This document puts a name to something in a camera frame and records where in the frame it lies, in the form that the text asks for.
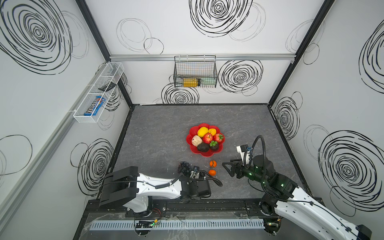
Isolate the yellow box in basket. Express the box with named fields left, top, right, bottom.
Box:
left=183, top=78, right=200, bottom=88

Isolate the small yellow fake pear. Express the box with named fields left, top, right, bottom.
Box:
left=209, top=128, right=217, bottom=136

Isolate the black wire wall basket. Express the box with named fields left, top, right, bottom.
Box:
left=173, top=55, right=218, bottom=88

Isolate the dark fake avocado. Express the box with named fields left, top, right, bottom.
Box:
left=197, top=142, right=210, bottom=153

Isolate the dark fake grape bunch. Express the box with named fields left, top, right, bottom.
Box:
left=178, top=162, right=196, bottom=178

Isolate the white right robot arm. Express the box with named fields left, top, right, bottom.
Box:
left=222, top=155, right=372, bottom=240

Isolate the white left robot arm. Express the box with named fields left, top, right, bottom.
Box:
left=99, top=166, right=212, bottom=214

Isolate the yellow fake lemon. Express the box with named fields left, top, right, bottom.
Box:
left=197, top=127, right=209, bottom=138

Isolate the green box in basket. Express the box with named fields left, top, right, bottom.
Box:
left=200, top=77, right=217, bottom=88

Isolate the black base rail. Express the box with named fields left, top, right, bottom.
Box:
left=83, top=199, right=278, bottom=218

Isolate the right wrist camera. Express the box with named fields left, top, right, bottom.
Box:
left=237, top=145, right=252, bottom=166

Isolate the red flower-shaped fruit bowl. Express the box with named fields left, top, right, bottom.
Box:
left=186, top=123, right=226, bottom=158

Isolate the white slotted cable duct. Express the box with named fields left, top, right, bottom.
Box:
left=89, top=219, right=265, bottom=231

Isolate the red fake apple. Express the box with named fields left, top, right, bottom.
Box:
left=203, top=133, right=213, bottom=144

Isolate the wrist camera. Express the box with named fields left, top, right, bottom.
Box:
left=237, top=145, right=252, bottom=166
left=190, top=166, right=200, bottom=179

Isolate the white wire wall shelf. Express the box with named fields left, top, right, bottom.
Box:
left=73, top=62, right=124, bottom=124

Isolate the upper orange fake tangerine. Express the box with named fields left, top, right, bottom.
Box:
left=210, top=160, right=217, bottom=168

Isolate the black remote control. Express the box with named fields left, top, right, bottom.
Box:
left=98, top=82, right=117, bottom=92

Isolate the green fake mangosteen half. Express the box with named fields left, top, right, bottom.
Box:
left=209, top=141, right=220, bottom=152

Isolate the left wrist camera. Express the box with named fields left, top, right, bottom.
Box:
left=190, top=166, right=200, bottom=179

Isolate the blue candy packet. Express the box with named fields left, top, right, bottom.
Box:
left=84, top=96, right=105, bottom=116

